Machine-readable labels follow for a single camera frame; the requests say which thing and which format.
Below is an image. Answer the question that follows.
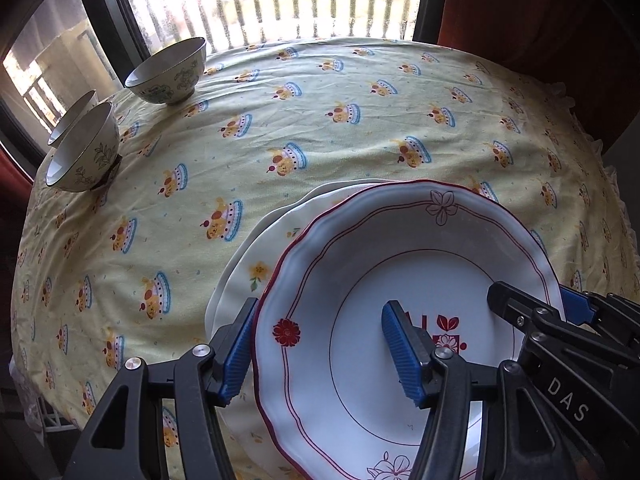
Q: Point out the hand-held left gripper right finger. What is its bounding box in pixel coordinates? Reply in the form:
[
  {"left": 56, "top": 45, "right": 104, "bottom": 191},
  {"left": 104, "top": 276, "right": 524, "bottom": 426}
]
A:
[{"left": 381, "top": 300, "right": 576, "bottom": 480}]

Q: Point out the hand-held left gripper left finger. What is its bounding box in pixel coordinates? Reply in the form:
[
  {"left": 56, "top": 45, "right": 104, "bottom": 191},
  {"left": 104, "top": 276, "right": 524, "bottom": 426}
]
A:
[{"left": 62, "top": 297, "right": 260, "bottom": 480}]

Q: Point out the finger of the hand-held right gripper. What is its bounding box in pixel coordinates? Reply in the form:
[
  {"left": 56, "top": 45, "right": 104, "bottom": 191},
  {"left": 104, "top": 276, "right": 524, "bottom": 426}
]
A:
[
  {"left": 559, "top": 285, "right": 640, "bottom": 346},
  {"left": 487, "top": 281, "right": 572, "bottom": 335}
]

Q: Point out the white beaded rim plate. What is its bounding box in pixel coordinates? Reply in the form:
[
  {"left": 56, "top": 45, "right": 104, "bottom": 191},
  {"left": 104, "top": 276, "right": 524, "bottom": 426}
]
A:
[{"left": 204, "top": 178, "right": 396, "bottom": 343}]

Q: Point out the white yellow flower plate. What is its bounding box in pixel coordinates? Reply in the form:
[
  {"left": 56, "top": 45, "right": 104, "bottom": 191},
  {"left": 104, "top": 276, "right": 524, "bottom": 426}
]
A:
[{"left": 216, "top": 183, "right": 401, "bottom": 341}]

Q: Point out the white red rimmed plate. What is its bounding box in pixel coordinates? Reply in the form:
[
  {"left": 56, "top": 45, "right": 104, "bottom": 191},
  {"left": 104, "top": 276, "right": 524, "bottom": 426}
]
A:
[{"left": 252, "top": 179, "right": 568, "bottom": 480}]

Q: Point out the floral ceramic bowl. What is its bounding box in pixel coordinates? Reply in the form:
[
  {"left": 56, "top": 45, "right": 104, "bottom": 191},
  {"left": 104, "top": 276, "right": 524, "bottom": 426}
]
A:
[
  {"left": 45, "top": 101, "right": 121, "bottom": 193},
  {"left": 47, "top": 89, "right": 97, "bottom": 148},
  {"left": 124, "top": 36, "right": 207, "bottom": 107}
]

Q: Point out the yellow printed tablecloth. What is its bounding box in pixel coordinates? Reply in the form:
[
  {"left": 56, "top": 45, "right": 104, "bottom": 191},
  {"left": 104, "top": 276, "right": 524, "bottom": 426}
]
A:
[{"left": 10, "top": 37, "right": 626, "bottom": 480}]

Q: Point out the red curtain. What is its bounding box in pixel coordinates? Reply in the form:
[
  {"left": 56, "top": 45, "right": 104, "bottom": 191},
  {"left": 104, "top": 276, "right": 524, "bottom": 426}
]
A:
[
  {"left": 0, "top": 140, "right": 36, "bottom": 196},
  {"left": 437, "top": 0, "right": 640, "bottom": 156}
]

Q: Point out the pale hanging cloth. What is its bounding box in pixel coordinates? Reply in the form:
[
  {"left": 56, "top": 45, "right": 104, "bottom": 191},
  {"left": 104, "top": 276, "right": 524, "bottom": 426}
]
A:
[{"left": 12, "top": 0, "right": 103, "bottom": 68}]

